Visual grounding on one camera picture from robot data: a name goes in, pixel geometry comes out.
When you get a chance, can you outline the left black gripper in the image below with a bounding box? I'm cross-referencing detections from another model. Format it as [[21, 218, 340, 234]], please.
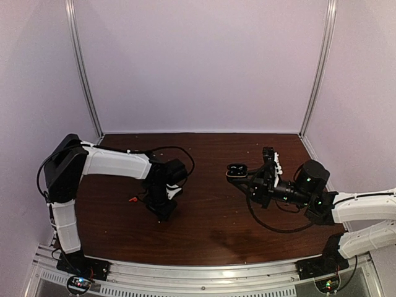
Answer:
[[143, 182, 178, 222]]

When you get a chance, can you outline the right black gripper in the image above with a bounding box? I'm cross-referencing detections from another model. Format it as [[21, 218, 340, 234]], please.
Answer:
[[233, 167, 312, 209]]

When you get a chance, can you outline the black earbud charging case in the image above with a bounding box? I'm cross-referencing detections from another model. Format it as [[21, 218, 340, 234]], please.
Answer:
[[225, 163, 248, 178]]

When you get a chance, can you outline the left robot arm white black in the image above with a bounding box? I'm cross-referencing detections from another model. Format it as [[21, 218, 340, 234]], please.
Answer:
[[36, 134, 191, 275]]

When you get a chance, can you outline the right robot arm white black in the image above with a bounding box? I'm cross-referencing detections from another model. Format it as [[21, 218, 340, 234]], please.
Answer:
[[226, 160, 395, 273]]

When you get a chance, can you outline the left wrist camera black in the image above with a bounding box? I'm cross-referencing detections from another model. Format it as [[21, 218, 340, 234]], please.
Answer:
[[166, 184, 183, 200]]

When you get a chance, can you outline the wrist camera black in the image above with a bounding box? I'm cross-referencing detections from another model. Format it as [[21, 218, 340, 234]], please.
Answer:
[[166, 184, 183, 200], [262, 147, 283, 187]]

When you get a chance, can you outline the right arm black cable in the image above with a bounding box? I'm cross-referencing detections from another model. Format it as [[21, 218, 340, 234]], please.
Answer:
[[246, 194, 319, 233]]

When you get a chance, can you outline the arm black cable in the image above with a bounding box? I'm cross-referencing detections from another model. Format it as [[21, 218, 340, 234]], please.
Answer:
[[246, 194, 319, 233], [126, 146, 196, 186]]

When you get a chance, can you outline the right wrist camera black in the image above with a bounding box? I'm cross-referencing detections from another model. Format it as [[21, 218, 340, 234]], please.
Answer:
[[262, 147, 283, 187]]

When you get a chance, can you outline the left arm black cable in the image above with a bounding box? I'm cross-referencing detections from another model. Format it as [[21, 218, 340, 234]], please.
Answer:
[[126, 146, 196, 186]]

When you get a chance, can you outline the front aluminium rail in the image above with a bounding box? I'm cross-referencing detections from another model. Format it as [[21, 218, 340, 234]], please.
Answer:
[[22, 246, 385, 296]]

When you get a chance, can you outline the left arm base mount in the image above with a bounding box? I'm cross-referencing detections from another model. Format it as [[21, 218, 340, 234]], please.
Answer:
[[56, 257, 110, 281]]

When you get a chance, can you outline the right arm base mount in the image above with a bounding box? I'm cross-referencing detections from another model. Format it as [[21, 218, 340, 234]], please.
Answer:
[[296, 255, 349, 280]]

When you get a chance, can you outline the right aluminium frame post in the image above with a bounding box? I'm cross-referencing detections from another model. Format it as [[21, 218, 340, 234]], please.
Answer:
[[299, 0, 337, 138]]

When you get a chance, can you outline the aluminium frame post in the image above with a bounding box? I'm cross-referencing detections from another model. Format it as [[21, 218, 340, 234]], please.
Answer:
[[299, 0, 337, 138], [64, 0, 104, 138]]

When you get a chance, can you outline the left aluminium frame post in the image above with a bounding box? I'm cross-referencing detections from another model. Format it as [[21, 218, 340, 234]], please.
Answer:
[[64, 0, 104, 138]]

